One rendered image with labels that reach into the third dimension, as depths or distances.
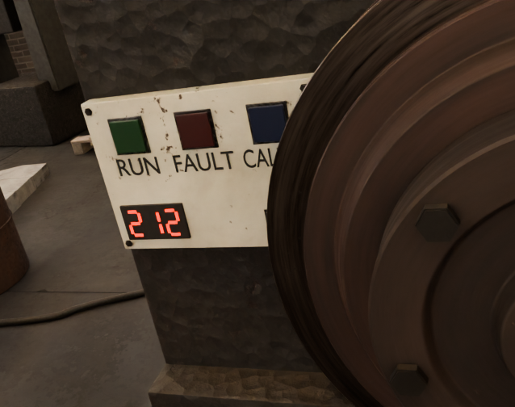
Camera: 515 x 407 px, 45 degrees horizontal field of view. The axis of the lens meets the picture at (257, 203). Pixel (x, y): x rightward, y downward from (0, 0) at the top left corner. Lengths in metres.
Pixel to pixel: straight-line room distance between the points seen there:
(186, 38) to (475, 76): 0.33
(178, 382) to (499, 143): 0.57
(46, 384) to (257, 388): 1.80
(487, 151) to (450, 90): 0.06
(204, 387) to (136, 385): 1.53
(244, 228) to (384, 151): 0.29
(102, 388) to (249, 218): 1.78
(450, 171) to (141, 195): 0.42
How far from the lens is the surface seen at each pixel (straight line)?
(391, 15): 0.43
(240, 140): 0.63
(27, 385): 2.57
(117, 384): 2.37
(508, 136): 0.36
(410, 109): 0.42
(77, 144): 5.28
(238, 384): 0.80
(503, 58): 0.40
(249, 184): 0.65
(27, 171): 4.89
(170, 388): 0.82
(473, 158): 0.36
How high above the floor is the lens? 1.37
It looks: 23 degrees down
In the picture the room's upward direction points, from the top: 12 degrees counter-clockwise
